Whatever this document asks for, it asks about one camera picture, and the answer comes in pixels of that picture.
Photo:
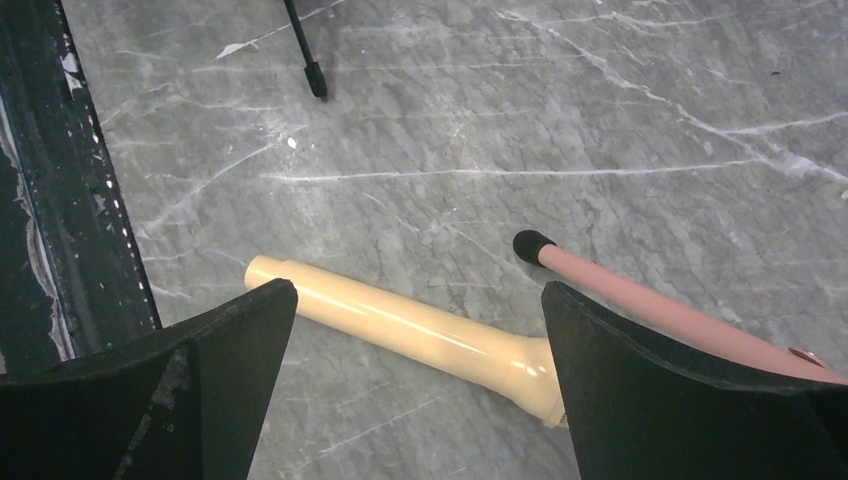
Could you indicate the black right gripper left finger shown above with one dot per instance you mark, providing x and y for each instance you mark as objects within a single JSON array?
[{"x": 184, "y": 402}]

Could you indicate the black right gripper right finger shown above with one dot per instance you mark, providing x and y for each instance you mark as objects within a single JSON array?
[{"x": 641, "y": 405}]

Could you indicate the cream yellow microphone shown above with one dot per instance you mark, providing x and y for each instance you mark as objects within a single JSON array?
[{"x": 518, "y": 367}]

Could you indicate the black tripod shock-mount stand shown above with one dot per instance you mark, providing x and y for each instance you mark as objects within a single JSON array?
[{"x": 312, "y": 69}]

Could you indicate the pink music stand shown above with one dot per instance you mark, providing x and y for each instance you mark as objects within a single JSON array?
[{"x": 703, "y": 332}]

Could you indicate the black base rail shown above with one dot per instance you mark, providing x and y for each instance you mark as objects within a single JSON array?
[{"x": 72, "y": 279}]

